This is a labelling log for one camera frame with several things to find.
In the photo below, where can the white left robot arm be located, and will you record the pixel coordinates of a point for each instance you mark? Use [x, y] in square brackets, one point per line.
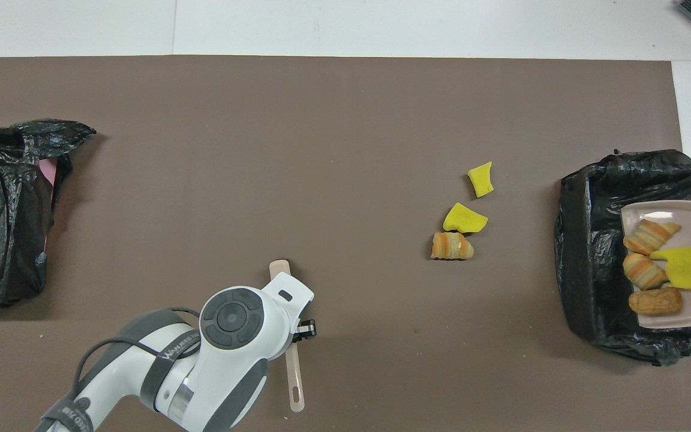
[225, 372]

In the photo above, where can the toy croissant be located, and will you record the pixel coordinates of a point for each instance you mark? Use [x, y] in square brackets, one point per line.
[451, 246]
[650, 236]
[644, 271]

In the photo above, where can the open bin with black liner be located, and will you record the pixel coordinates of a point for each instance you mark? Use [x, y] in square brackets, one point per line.
[591, 270]

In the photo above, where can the beige hand brush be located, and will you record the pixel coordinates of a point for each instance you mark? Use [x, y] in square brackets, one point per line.
[294, 384]

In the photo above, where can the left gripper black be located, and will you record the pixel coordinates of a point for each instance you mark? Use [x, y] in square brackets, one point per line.
[305, 330]

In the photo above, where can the brown toy bread roll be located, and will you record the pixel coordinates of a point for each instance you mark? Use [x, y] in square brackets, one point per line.
[656, 302]

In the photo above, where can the yellow sponge piece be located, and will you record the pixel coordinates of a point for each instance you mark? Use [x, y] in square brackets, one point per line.
[481, 181]
[678, 267]
[464, 219]

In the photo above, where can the brown table mat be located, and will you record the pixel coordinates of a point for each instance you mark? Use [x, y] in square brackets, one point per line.
[381, 96]

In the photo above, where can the pink plastic bin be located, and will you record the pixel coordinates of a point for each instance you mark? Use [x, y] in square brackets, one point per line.
[48, 171]

